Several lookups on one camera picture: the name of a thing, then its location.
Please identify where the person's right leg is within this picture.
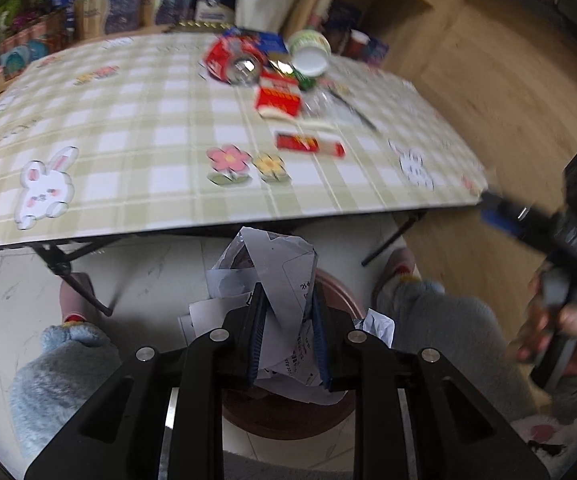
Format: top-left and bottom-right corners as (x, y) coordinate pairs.
(373, 280), (542, 431)

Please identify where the small red yellow carton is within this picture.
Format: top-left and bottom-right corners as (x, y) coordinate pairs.
(254, 71), (303, 120)

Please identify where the gold leaf tray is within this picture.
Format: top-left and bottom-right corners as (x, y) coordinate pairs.
(166, 19), (236, 36)

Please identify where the small purple box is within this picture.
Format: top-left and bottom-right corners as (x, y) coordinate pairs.
(363, 37), (390, 67)

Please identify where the pink slipper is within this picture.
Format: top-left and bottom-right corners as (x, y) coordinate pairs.
(373, 246), (420, 303)
(60, 272), (94, 326)

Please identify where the white printed plastic packaging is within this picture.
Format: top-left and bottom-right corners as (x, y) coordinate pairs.
(363, 309), (396, 350)

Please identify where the white paper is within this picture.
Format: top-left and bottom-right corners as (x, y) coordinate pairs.
(207, 226), (349, 407)

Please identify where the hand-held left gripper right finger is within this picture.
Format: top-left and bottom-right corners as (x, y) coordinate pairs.
(311, 282), (552, 480)

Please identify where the blue coffee box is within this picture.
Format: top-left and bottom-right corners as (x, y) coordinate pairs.
(246, 30), (289, 58)

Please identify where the white paper cup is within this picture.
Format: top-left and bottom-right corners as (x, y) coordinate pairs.
(287, 29), (333, 77)

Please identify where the brown plastic bin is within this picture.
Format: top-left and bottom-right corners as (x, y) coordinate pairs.
(221, 267), (364, 436)

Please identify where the dark blue gift box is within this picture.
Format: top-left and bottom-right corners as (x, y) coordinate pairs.
(326, 0), (365, 36)

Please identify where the blue box with white label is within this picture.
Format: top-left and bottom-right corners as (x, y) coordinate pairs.
(194, 0), (235, 26)

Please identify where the black folding table frame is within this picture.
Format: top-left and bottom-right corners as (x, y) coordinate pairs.
(31, 209), (428, 317)

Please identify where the person's left leg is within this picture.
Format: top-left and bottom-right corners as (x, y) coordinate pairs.
(8, 324), (124, 468)

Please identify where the black plastic fork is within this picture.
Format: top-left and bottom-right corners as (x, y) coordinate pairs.
(326, 86), (380, 132)

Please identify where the red flat box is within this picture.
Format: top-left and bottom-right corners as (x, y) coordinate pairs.
(273, 131), (346, 159)

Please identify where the person's leg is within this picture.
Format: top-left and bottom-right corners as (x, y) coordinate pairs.
(373, 280), (542, 431)
(8, 324), (124, 468)

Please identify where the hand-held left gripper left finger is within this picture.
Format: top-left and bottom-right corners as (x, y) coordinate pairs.
(23, 282), (269, 480)

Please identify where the striped planter basket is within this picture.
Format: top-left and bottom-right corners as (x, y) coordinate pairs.
(0, 10), (76, 81)

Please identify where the paper cup with dark drink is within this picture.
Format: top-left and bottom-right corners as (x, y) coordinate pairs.
(343, 29), (370, 58)

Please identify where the blue gold patterned box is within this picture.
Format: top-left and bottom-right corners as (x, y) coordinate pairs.
(141, 0), (196, 27)
(71, 0), (144, 42)

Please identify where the crushed red drink can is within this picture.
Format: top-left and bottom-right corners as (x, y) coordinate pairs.
(202, 29), (265, 87)

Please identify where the green checked bunny tablecloth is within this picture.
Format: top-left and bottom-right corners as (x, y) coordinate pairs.
(0, 30), (489, 251)

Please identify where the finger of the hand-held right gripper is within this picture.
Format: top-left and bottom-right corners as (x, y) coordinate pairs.
(479, 190), (564, 253)

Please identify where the white label packet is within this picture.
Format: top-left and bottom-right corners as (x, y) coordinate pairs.
(178, 301), (249, 348)

